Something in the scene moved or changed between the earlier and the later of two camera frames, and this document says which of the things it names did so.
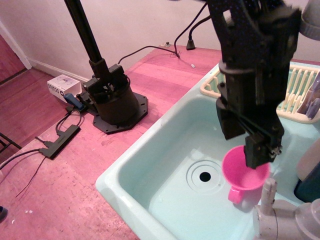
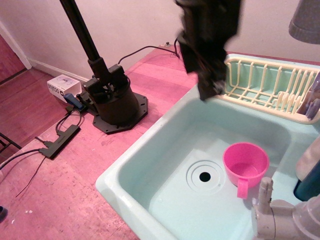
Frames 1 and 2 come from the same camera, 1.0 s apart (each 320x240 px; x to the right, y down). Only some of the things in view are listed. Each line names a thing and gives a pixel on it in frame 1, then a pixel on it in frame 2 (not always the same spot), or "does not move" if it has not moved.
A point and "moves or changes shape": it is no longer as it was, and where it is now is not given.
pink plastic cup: x=246 y=184 moves or changes shape
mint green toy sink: x=169 y=183 does not move
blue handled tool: x=69 y=97 does not move
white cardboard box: x=62 y=85 does not move
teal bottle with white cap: x=308 y=168 does not move
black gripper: x=259 y=38 -> x=207 y=26
